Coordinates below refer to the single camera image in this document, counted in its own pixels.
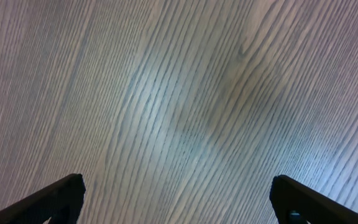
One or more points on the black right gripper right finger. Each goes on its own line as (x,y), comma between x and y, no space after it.
(294,202)

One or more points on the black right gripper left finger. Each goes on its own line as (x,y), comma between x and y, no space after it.
(59,202)

